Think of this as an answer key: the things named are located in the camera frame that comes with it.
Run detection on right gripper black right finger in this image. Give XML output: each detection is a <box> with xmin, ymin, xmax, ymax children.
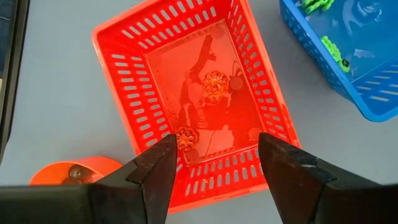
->
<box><xmin>257</xmin><ymin>133</ymin><xmax>398</xmax><ymax>224</ymax></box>

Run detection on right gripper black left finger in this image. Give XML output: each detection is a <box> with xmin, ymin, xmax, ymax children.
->
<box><xmin>0</xmin><ymin>134</ymin><xmax>178</xmax><ymax>224</ymax></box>

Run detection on translucent orange pumpkin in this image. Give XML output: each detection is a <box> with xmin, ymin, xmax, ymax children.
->
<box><xmin>201</xmin><ymin>69</ymin><xmax>230</xmax><ymax>106</ymax></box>
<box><xmin>175</xmin><ymin>126</ymin><xmax>200</xmax><ymax>153</ymax></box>

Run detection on small dark brown ball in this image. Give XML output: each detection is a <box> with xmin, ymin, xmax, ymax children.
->
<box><xmin>68</xmin><ymin>164</ymin><xmax>90</xmax><ymax>180</ymax></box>
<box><xmin>61</xmin><ymin>176</ymin><xmax>82</xmax><ymax>187</ymax></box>

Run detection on small green skeleton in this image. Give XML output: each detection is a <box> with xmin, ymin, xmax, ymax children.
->
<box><xmin>300</xmin><ymin>0</ymin><xmax>336</xmax><ymax>16</ymax></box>
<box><xmin>320</xmin><ymin>35</ymin><xmax>351</xmax><ymax>74</ymax></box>

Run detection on orange plastic bowl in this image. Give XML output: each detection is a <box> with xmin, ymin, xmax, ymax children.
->
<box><xmin>29</xmin><ymin>156</ymin><xmax>124</xmax><ymax>187</ymax></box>

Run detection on red plastic basket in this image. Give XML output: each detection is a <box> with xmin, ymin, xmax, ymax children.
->
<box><xmin>91</xmin><ymin>0</ymin><xmax>302</xmax><ymax>215</ymax></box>

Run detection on blue plastic basket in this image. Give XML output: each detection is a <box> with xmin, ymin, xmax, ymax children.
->
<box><xmin>279</xmin><ymin>0</ymin><xmax>398</xmax><ymax>123</ymax></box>

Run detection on black table frame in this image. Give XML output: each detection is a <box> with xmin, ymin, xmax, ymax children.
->
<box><xmin>0</xmin><ymin>0</ymin><xmax>31</xmax><ymax>162</ymax></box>

